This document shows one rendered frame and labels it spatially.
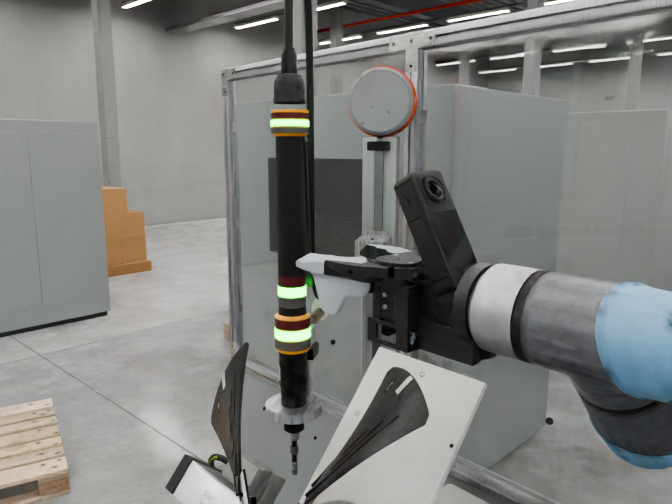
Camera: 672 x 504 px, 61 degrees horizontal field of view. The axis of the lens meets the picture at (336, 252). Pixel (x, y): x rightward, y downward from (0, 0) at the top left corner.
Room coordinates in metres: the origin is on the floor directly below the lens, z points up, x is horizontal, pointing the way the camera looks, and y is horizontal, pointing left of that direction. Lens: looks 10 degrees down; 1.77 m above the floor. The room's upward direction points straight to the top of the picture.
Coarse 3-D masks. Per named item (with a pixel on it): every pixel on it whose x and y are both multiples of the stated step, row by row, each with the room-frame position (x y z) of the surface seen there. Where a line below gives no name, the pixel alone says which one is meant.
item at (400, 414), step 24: (384, 384) 0.87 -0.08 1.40; (408, 384) 0.78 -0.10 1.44; (384, 408) 0.78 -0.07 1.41; (408, 408) 0.72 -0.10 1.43; (360, 432) 0.77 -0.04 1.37; (384, 432) 0.72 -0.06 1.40; (408, 432) 0.68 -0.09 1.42; (336, 456) 0.81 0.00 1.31; (360, 456) 0.71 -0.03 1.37; (336, 480) 0.70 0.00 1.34
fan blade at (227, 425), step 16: (240, 352) 0.98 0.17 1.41; (240, 368) 0.95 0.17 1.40; (240, 384) 0.92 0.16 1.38; (224, 400) 0.99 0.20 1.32; (240, 400) 0.90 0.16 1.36; (224, 416) 0.98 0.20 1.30; (240, 416) 0.88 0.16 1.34; (224, 432) 0.97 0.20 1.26; (240, 432) 0.86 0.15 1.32; (224, 448) 0.98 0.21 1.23; (240, 448) 0.85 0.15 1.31; (240, 464) 0.83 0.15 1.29
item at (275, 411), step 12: (312, 324) 0.72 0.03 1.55; (312, 336) 0.70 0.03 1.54; (312, 348) 0.69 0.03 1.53; (312, 360) 0.70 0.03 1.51; (312, 372) 0.70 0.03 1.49; (312, 384) 0.70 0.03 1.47; (276, 396) 0.69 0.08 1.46; (312, 396) 0.69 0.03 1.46; (264, 408) 0.67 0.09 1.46; (276, 408) 0.66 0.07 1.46; (288, 408) 0.66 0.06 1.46; (300, 408) 0.66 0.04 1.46; (312, 408) 0.66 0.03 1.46; (276, 420) 0.64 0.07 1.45; (288, 420) 0.64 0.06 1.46; (300, 420) 0.64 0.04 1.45; (312, 420) 0.65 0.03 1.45
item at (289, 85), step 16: (288, 48) 0.67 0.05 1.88; (288, 64) 0.66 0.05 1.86; (288, 80) 0.66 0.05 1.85; (288, 96) 0.65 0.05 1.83; (304, 96) 0.67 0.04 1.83; (288, 368) 0.66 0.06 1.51; (304, 368) 0.66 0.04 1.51; (288, 384) 0.66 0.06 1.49; (304, 384) 0.66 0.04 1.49; (288, 400) 0.66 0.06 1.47; (304, 400) 0.67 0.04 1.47; (288, 432) 0.67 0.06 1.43
